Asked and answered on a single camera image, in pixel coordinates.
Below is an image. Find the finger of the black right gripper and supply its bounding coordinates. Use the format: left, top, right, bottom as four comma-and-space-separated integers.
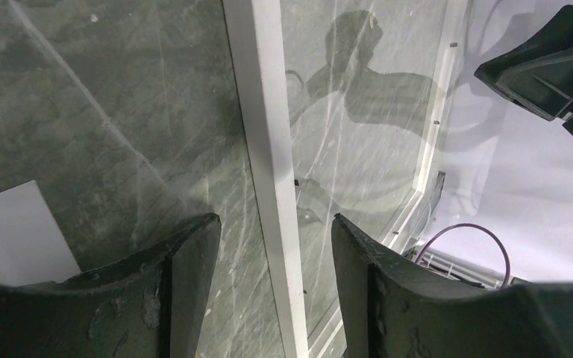
475, 4, 573, 121

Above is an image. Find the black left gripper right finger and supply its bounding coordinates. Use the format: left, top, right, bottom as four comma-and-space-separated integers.
331, 215, 573, 357

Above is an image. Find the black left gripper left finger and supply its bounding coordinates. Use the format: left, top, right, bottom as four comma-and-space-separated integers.
0, 213, 222, 357

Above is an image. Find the clear acrylic sheet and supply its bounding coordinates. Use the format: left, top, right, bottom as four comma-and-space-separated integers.
281, 1, 469, 333

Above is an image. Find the aluminium rail frame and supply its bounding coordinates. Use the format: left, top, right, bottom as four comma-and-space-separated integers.
409, 250, 504, 290

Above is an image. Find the white picture frame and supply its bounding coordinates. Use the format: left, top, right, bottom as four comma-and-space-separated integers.
224, 1, 472, 357

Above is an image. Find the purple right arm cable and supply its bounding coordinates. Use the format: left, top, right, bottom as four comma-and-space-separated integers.
415, 223, 511, 289

